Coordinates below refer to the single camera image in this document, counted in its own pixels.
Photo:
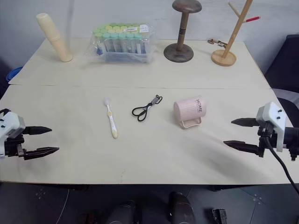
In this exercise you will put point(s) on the cream and white toothbrush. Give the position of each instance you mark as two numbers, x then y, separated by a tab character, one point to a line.
111	121

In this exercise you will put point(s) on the dark chair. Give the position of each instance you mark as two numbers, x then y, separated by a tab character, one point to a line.
286	60

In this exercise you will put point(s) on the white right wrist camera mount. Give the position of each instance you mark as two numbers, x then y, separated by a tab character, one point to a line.
272	115

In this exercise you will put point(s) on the pink ribbed HOME cup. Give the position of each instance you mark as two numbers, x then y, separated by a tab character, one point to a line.
190	108

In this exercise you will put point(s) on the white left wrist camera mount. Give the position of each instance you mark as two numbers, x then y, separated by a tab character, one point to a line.
10	124

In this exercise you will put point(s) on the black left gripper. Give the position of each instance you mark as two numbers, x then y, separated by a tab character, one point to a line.
13	147

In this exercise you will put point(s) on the cream paper cup stack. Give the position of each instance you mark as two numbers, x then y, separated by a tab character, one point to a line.
54	38

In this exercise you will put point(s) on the light wooden branch rack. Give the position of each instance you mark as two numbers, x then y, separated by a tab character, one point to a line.
227	52

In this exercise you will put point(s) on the clear bag of green-capped tubes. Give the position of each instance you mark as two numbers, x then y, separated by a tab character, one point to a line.
122	44

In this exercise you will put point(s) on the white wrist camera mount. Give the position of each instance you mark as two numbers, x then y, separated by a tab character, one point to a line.
272	115
10	124

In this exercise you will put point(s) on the blue plastic basin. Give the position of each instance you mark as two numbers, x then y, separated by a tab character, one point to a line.
14	73

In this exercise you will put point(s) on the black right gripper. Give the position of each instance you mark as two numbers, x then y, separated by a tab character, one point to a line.
262	149

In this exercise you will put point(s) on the dark wooden hat stand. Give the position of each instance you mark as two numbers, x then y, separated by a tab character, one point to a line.
180	46

